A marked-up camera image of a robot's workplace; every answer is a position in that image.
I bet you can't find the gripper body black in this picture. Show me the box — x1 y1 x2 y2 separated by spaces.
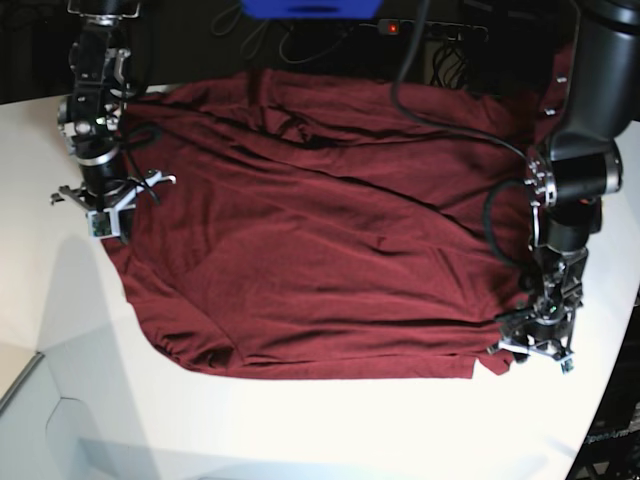
57 114 131 210
494 289 583 355

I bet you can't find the dark red t-shirt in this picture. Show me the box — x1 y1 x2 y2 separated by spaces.
102 42 576 380

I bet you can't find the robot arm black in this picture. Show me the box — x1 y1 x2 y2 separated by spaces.
52 1 150 212
390 1 639 373

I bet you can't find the blue box at top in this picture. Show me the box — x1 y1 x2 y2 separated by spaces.
241 0 382 20

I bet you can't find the black power strip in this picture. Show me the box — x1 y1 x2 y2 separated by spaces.
376 18 489 42

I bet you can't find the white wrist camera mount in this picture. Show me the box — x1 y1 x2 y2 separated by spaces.
560 357 574 375
86 208 121 239

